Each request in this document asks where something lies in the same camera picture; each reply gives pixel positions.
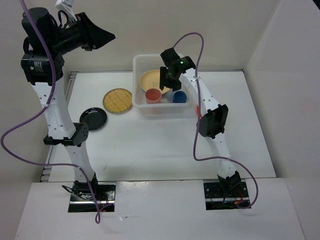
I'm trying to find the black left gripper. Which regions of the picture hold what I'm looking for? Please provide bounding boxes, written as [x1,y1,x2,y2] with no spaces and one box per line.
[49,11,116,56]

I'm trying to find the blue plastic cup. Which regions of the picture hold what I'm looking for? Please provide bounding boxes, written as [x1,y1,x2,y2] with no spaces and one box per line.
[165,90,188,104]

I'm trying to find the beige plastic plate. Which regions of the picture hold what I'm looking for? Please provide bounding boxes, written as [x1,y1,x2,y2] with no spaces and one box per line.
[140,69,171,95]

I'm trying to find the pink plastic cup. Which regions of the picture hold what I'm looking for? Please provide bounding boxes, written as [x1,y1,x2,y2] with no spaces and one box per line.
[145,88,162,104]

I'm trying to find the orange plastic plate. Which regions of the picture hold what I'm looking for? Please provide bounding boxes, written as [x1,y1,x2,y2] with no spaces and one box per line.
[196,105,202,118]

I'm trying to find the round bamboo mat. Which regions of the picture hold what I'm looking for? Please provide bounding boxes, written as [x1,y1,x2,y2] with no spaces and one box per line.
[102,88,133,115]

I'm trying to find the black round plate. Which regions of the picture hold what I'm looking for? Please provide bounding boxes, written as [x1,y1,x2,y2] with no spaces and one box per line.
[79,107,108,131]

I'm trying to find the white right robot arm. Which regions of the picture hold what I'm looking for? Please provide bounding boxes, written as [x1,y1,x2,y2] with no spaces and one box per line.
[159,47,241,197]

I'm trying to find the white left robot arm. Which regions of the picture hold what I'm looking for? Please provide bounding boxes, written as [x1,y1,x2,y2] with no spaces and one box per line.
[21,7,116,200]

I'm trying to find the translucent white plastic bin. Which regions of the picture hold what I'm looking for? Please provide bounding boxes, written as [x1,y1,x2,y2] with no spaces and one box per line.
[132,54,195,118]

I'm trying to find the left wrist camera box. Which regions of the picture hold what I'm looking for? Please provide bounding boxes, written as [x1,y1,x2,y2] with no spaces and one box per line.
[55,0,77,22]

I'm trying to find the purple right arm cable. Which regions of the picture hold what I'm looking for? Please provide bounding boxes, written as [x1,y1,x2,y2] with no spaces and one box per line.
[172,32,259,210]

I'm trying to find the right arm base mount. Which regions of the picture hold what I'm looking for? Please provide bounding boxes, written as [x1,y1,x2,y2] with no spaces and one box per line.
[203,180,251,211]

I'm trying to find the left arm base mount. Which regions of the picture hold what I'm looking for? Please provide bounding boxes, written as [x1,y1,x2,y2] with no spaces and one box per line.
[68,181,117,213]

